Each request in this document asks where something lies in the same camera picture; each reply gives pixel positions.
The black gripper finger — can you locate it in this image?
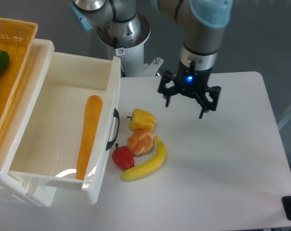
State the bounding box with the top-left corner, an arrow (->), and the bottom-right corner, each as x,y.
158,70 -> 180,107
195,86 -> 221,119

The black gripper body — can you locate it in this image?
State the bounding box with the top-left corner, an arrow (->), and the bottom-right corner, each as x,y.
175,62 -> 212,98

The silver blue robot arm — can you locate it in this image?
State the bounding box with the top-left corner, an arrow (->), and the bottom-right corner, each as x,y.
69,0 -> 233,113

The braided bread roll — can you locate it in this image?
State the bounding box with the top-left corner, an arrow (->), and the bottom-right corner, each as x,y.
127,129 -> 154,157

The white open upper drawer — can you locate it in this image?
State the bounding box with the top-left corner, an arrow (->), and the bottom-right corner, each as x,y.
9,52 -> 121,204

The white plastic drawer cabinet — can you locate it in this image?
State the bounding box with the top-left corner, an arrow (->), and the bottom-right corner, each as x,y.
0,38 -> 56,207

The yellow bell pepper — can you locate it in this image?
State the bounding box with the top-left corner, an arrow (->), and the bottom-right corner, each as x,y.
127,109 -> 156,130

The red bell pepper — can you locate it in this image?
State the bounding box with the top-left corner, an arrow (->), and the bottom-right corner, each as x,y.
111,143 -> 135,170

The yellow banana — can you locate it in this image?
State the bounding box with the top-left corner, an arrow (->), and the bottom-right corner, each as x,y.
120,136 -> 167,181

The yellow woven basket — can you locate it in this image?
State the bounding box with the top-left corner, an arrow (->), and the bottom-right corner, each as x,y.
0,18 -> 38,135

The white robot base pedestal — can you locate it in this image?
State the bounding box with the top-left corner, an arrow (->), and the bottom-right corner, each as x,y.
97,13 -> 164,77

